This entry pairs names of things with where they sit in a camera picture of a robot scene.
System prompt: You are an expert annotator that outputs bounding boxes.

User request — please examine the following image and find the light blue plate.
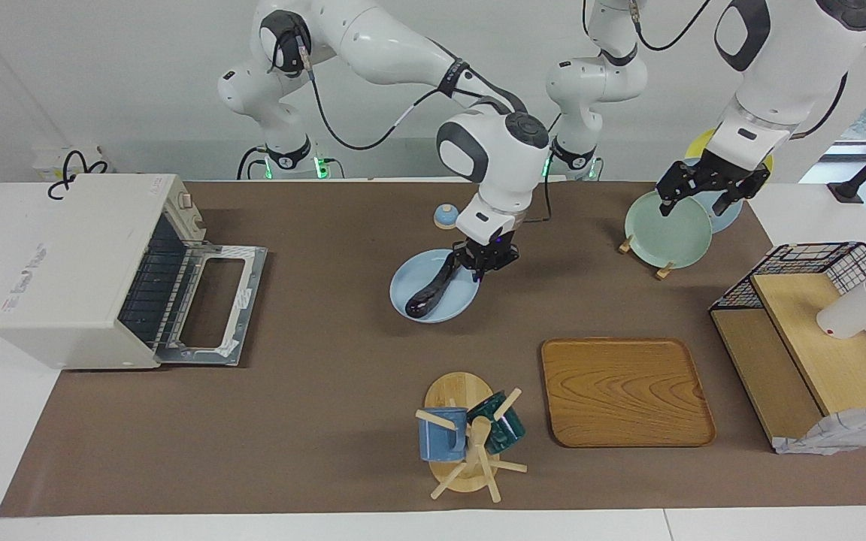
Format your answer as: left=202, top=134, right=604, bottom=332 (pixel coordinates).
left=389, top=249, right=482, bottom=325
left=685, top=156, right=744, bottom=234

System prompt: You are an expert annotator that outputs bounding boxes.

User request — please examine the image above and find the dark purple eggplant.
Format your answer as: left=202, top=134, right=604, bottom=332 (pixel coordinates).
left=405, top=259, right=459, bottom=320

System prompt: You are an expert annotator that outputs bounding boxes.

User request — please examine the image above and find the toaster oven glass door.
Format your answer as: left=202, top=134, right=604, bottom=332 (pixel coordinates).
left=153, top=241, right=269, bottom=367

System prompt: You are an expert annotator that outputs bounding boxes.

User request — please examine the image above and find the white toaster oven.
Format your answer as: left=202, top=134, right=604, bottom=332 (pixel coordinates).
left=0, top=174, right=208, bottom=370

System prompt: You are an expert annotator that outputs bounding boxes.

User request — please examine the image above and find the light green plate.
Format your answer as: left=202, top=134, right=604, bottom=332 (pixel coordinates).
left=624, top=189, right=714, bottom=270

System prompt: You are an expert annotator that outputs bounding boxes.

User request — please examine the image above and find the yellow plate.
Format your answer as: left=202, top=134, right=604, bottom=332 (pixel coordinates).
left=685, top=128, right=774, bottom=175

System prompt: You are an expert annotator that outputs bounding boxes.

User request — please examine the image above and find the wooden plate rack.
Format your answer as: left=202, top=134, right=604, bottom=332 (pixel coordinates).
left=619, top=234, right=677, bottom=281

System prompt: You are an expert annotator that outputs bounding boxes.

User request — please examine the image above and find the wooden mug tree stand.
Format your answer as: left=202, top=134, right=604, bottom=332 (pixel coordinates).
left=415, top=371, right=529, bottom=503

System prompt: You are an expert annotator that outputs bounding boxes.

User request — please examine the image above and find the dark green mug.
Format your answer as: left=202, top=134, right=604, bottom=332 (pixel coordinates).
left=467, top=391, right=527, bottom=455

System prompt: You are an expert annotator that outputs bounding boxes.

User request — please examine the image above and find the blue mug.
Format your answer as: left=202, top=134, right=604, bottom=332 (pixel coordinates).
left=418, top=407, right=469, bottom=462

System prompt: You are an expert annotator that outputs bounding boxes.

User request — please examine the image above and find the white cup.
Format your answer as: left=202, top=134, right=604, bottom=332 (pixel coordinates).
left=816, top=280, right=866, bottom=340

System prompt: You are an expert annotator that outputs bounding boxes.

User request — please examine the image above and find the rectangular wooden tray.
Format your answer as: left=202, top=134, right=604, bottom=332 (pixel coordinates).
left=540, top=337, right=717, bottom=449

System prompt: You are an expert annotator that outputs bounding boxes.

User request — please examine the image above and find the wooden two-tier shelf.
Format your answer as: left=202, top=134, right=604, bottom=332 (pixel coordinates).
left=710, top=272, right=866, bottom=452

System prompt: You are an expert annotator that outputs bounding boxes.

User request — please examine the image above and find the large brown table mat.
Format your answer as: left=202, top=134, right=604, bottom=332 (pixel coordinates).
left=0, top=180, right=866, bottom=518

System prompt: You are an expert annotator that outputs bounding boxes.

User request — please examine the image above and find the grey white patterned cloth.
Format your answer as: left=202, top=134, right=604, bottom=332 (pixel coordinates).
left=773, top=403, right=866, bottom=456

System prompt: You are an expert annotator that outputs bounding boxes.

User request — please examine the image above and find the white power box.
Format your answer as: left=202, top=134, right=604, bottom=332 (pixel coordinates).
left=32, top=146, right=107, bottom=182

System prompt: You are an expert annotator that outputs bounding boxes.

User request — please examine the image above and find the black wire basket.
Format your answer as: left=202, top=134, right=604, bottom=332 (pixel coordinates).
left=709, top=241, right=866, bottom=399

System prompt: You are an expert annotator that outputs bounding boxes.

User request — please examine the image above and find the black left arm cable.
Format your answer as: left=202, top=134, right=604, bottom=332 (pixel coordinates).
left=582, top=0, right=713, bottom=53

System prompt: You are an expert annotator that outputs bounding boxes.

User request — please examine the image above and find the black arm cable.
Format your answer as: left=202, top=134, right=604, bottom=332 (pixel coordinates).
left=582, top=0, right=713, bottom=53
left=274, top=30, right=554, bottom=225

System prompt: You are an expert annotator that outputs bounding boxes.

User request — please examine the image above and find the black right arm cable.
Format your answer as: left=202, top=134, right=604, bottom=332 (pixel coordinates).
left=274, top=30, right=554, bottom=225

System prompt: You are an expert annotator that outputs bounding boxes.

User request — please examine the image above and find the black coiled power cable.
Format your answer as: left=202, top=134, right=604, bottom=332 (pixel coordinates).
left=47, top=150, right=110, bottom=201

